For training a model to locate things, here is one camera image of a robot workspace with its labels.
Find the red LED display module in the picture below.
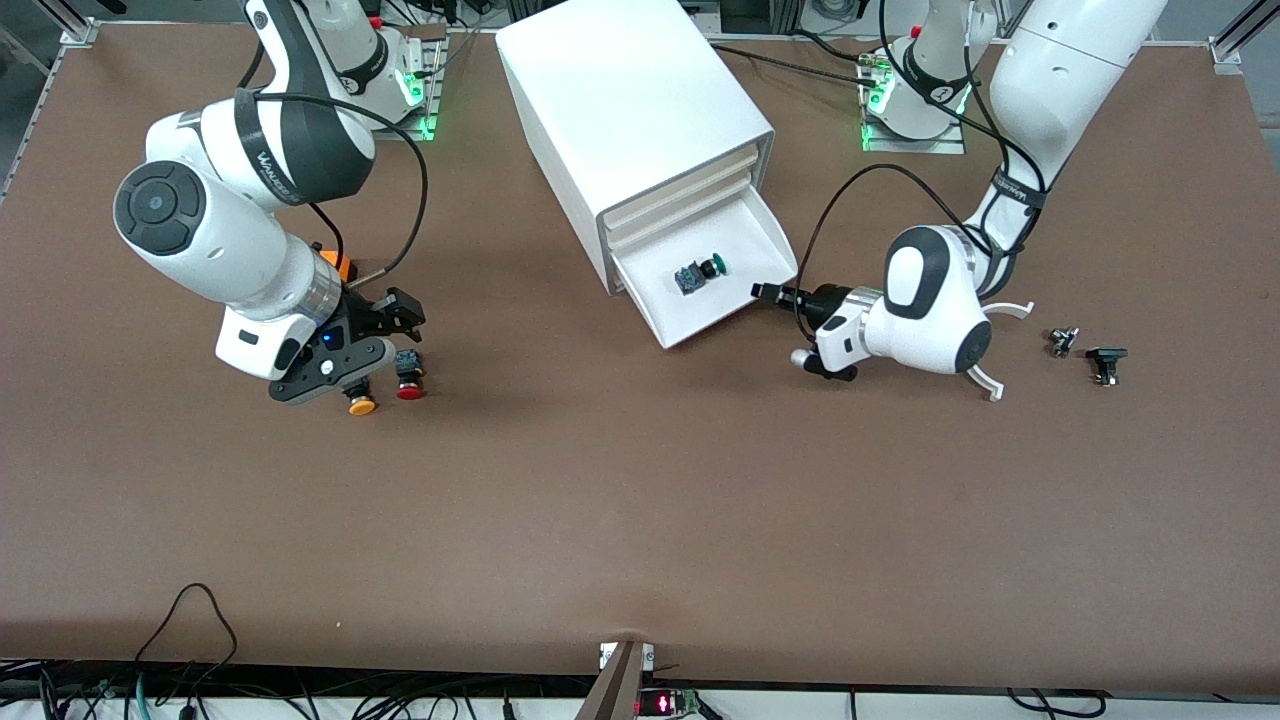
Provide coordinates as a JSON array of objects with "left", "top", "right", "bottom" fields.
[{"left": 634, "top": 688, "right": 703, "bottom": 718}]

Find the black push button part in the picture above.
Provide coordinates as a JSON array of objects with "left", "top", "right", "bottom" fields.
[{"left": 1085, "top": 346, "right": 1129, "bottom": 388}]

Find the lowest white drawer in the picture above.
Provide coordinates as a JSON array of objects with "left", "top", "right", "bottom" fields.
[{"left": 611, "top": 187, "right": 800, "bottom": 350}]

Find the aluminium frame profile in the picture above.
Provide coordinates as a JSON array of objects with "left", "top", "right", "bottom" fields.
[
  {"left": 1208, "top": 0, "right": 1280, "bottom": 67},
  {"left": 38, "top": 0, "right": 102, "bottom": 48}
]

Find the white drawer cabinet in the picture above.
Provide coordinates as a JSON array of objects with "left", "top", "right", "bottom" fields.
[{"left": 495, "top": 0, "right": 776, "bottom": 296}]

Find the black looped cable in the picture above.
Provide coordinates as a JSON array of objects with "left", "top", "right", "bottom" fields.
[{"left": 133, "top": 583, "right": 240, "bottom": 693}]

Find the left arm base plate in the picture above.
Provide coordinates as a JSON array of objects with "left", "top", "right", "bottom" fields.
[{"left": 861, "top": 55, "right": 967, "bottom": 155}]

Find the green push button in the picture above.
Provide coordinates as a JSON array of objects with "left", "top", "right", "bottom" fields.
[{"left": 674, "top": 255, "right": 730, "bottom": 297}]

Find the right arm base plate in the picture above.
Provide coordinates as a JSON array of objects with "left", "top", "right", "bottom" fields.
[{"left": 372, "top": 24, "right": 447, "bottom": 142}]

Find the long black table cable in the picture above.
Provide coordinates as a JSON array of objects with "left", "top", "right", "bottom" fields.
[{"left": 712, "top": 43, "right": 883, "bottom": 85}]

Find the wooden camera mount post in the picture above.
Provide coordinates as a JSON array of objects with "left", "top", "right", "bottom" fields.
[{"left": 574, "top": 640, "right": 656, "bottom": 720}]

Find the orange box with hole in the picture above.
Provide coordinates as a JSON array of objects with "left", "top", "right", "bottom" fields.
[{"left": 312, "top": 244, "right": 354, "bottom": 288}]

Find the white curved plastic arc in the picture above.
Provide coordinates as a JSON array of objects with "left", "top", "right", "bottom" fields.
[{"left": 966, "top": 301, "right": 1036, "bottom": 403}]

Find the short black table cable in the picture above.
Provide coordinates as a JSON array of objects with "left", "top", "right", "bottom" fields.
[{"left": 795, "top": 29, "right": 883, "bottom": 66}]

